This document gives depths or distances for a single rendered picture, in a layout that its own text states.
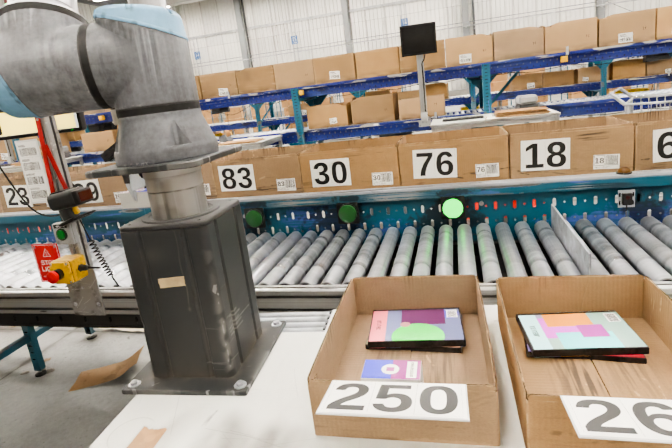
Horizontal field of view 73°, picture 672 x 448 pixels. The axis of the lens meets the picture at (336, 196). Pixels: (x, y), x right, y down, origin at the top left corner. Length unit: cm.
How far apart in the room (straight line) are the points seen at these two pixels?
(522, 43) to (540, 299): 538
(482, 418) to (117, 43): 82
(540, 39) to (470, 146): 466
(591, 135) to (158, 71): 139
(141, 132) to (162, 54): 14
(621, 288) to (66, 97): 110
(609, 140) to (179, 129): 140
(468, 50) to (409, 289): 533
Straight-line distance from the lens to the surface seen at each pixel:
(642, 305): 112
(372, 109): 608
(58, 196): 155
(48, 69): 92
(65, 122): 172
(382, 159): 175
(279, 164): 186
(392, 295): 108
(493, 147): 173
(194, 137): 87
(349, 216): 175
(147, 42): 88
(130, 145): 88
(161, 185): 91
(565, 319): 103
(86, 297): 170
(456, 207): 169
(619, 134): 181
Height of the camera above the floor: 127
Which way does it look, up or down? 13 degrees down
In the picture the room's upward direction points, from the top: 7 degrees counter-clockwise
